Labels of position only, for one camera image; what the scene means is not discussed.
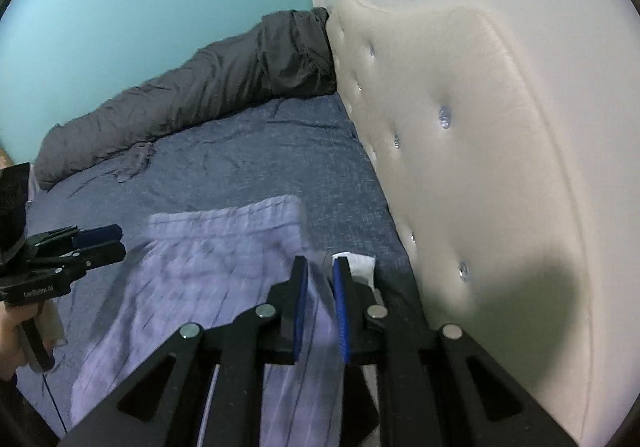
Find person's left forearm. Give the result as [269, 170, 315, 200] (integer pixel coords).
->
[0, 377, 56, 447]

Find small grey crumpled garment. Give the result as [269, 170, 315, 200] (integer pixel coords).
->
[112, 142, 158, 183]

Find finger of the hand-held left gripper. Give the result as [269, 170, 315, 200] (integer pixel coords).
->
[37, 224, 124, 250]
[35, 241, 127, 278]

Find blue checked shorts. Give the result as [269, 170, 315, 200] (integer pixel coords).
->
[70, 194, 351, 447]

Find grey rolled duvet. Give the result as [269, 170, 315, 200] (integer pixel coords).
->
[32, 7, 338, 190]

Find cream tufted headboard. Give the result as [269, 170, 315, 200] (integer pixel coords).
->
[302, 0, 631, 447]

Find person's left hand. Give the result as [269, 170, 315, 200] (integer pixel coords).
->
[0, 306, 32, 380]

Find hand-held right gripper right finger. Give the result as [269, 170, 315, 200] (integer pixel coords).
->
[332, 254, 581, 447]

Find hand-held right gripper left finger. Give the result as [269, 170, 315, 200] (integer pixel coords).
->
[60, 254, 310, 447]

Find blue patterned bed sheet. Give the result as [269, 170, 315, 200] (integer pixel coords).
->
[22, 92, 426, 447]

